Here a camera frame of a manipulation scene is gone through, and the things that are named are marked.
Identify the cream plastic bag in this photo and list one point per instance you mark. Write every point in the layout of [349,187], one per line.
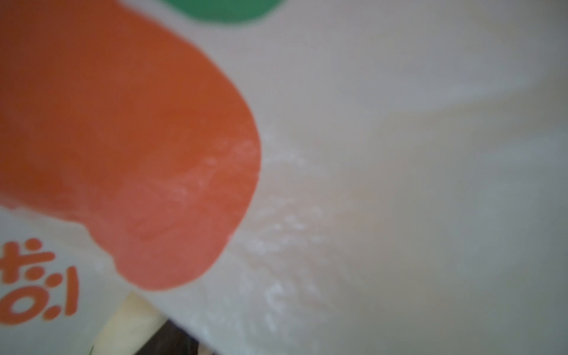
[286,177]

